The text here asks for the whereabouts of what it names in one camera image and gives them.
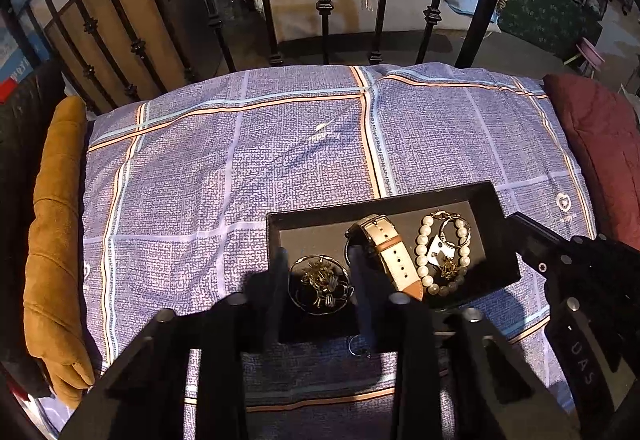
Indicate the green patterned cloth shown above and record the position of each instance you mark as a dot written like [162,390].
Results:
[550,14]

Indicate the blue printed banner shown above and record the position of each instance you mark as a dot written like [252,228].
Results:
[12,49]

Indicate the grey metal cabinet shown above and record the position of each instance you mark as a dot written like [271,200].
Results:
[187,9]

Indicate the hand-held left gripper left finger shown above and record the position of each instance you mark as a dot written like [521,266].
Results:
[279,295]

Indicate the black rectangular box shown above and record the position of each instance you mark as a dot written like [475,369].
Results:
[320,235]

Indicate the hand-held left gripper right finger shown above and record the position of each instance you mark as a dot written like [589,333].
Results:
[364,295]

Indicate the pink stool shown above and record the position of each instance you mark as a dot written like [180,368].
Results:
[590,52]

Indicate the blue plaid blanket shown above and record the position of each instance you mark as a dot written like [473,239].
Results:
[200,169]

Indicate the round black gold brooch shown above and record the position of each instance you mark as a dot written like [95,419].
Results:
[320,285]

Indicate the black metal bed railing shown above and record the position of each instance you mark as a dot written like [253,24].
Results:
[485,4]

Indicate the dark red cushion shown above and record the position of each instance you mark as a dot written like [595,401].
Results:
[600,144]

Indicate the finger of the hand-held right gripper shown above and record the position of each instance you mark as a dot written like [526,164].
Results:
[535,242]

